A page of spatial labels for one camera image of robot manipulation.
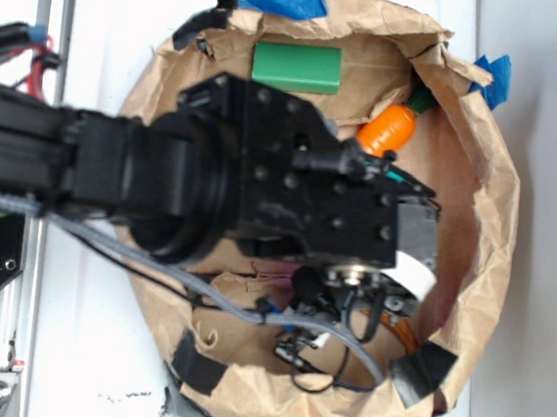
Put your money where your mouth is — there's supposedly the black tape piece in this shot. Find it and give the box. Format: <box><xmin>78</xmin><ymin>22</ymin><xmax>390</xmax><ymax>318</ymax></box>
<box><xmin>172</xmin><ymin>0</ymin><xmax>239</xmax><ymax>51</ymax></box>
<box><xmin>388</xmin><ymin>341</ymin><xmax>458</xmax><ymax>408</ymax></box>
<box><xmin>171</xmin><ymin>331</ymin><xmax>228</xmax><ymax>396</ymax></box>

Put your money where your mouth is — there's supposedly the aluminium frame rail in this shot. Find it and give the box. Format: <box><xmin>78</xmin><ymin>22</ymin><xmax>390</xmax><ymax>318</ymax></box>
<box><xmin>0</xmin><ymin>0</ymin><xmax>75</xmax><ymax>417</ymax></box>

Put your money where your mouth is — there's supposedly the orange plastic carrot toy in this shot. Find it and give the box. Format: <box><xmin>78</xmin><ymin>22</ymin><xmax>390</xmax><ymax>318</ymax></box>
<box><xmin>356</xmin><ymin>86</ymin><xmax>437</xmax><ymax>157</ymax></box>

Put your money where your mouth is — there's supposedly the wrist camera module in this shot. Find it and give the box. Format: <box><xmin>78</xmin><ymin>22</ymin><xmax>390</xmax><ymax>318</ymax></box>
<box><xmin>290</xmin><ymin>266</ymin><xmax>420</xmax><ymax>337</ymax></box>

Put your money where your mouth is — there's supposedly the blue painter tape strip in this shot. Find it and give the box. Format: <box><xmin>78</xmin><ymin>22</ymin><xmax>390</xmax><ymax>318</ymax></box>
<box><xmin>465</xmin><ymin>49</ymin><xmax>514</xmax><ymax>113</ymax></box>
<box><xmin>218</xmin><ymin>0</ymin><xmax>328</xmax><ymax>21</ymax></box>

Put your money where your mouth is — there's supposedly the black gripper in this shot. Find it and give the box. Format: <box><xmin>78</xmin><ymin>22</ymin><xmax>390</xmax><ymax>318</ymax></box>
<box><xmin>160</xmin><ymin>68</ymin><xmax>416</xmax><ymax>276</ymax></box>

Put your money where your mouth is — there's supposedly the green rectangular block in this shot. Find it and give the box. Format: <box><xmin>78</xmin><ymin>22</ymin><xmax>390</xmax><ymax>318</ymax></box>
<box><xmin>251</xmin><ymin>42</ymin><xmax>342</xmax><ymax>95</ymax></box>

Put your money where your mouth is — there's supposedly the grey braided cable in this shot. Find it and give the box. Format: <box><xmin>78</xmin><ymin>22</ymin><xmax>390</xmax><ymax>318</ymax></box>
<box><xmin>0</xmin><ymin>189</ymin><xmax>401</xmax><ymax>390</ymax></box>

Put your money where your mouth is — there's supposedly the crumpled brown paper bag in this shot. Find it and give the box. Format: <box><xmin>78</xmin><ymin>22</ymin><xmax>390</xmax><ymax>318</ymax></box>
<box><xmin>122</xmin><ymin>0</ymin><xmax>520</xmax><ymax>417</ymax></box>

